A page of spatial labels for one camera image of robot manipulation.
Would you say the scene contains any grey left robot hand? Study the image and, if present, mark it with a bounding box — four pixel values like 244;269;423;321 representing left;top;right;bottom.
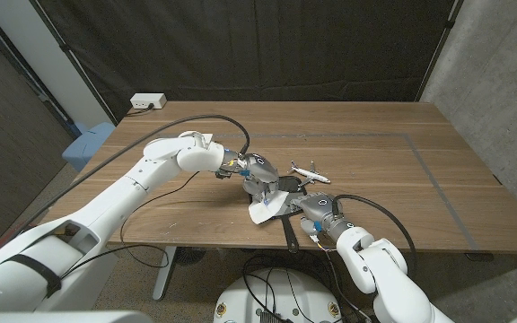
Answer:
215;150;282;207

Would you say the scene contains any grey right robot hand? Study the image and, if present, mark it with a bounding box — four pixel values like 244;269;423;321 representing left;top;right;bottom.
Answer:
290;191;358;246

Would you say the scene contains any black hand mirror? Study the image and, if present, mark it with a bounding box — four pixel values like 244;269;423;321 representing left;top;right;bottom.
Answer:
247;175;309;255

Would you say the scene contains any white tissue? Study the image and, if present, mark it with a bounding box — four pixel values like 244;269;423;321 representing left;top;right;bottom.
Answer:
248;189;291;225

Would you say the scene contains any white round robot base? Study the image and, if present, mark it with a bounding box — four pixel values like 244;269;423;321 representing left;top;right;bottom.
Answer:
213;267;345;323

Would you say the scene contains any white toy plane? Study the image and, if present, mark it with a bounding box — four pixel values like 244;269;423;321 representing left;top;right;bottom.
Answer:
288;160;332;186

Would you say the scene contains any grey tape outline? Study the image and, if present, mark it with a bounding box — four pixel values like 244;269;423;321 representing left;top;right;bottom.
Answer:
213;131;482;251

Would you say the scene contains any black backdrop curtain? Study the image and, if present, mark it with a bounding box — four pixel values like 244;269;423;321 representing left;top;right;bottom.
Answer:
29;0;461;122

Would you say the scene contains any white power strip box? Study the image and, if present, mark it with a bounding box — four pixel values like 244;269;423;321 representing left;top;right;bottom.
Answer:
128;92;168;110

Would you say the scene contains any grey table leg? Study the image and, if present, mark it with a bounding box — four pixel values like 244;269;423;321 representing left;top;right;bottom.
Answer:
152;245;179;301

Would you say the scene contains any light blue bin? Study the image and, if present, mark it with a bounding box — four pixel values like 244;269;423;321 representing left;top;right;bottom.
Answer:
60;120;116;171

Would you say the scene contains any black backdrop stand pole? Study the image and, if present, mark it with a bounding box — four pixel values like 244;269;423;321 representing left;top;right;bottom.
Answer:
27;0;118;127
415;0;464;102

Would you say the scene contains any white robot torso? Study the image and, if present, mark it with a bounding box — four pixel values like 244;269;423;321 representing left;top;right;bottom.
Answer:
0;309;154;323

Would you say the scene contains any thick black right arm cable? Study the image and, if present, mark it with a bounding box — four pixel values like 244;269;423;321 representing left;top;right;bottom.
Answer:
331;194;419;275

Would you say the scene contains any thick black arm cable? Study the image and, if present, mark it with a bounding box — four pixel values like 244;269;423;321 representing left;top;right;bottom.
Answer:
331;194;419;275
13;114;251;239

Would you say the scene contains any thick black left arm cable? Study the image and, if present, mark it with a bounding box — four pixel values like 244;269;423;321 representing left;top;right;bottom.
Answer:
13;114;251;239

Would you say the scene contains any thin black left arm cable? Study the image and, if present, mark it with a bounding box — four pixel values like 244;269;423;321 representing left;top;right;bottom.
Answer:
60;171;200;280

